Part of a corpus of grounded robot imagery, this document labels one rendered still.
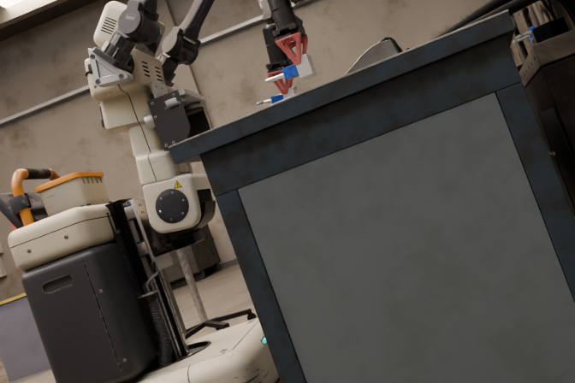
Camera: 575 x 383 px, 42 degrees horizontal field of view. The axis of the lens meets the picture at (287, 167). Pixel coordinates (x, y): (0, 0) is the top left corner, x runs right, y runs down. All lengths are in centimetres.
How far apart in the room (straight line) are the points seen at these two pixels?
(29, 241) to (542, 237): 144
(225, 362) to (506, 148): 105
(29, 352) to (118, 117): 478
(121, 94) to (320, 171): 105
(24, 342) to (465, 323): 579
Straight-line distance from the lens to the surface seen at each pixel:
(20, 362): 704
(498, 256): 143
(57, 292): 226
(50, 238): 225
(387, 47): 205
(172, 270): 1168
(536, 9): 216
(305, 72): 195
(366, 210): 144
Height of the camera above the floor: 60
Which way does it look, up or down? 3 degrees up
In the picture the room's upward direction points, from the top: 20 degrees counter-clockwise
